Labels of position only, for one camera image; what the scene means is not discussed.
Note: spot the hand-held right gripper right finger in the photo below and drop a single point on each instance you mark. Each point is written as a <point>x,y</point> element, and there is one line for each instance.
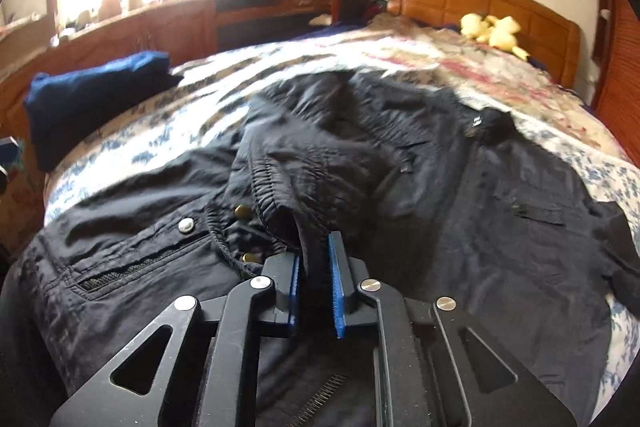
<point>336,292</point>

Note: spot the folded dark blue cloth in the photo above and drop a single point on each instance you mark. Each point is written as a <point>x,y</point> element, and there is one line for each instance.
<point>95,97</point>

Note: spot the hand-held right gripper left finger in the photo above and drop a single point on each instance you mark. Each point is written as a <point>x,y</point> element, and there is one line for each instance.
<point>295,297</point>

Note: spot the wooden cabinet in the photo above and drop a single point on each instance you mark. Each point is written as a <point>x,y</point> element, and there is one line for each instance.
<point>175,27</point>

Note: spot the louvered wooden wardrobe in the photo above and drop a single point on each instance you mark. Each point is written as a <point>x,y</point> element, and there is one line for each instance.
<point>622,57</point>

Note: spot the pink floral blanket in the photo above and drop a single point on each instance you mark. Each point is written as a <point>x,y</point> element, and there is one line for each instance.
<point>450,57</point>

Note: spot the yellow plush toy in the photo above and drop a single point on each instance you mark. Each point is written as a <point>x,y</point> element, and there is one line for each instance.
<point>500,34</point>

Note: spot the blue floral bedsheet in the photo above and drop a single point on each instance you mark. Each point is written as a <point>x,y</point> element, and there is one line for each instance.
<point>200,107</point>

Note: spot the black jacket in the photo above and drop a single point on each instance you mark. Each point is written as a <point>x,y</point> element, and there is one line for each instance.
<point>425,207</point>

